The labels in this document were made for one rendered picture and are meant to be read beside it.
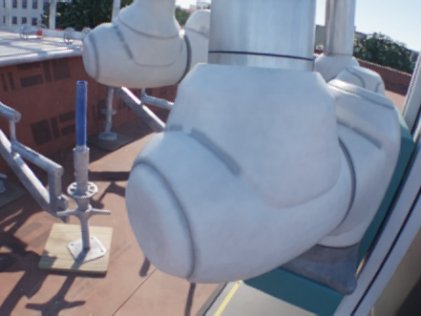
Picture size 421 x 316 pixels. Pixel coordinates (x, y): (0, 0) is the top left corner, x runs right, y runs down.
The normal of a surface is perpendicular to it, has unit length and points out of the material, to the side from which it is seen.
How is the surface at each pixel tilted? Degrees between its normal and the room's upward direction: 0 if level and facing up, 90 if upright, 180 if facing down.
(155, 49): 104
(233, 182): 40
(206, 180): 51
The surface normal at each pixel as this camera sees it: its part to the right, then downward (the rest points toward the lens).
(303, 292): -0.46, 0.31
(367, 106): 0.00, -0.33
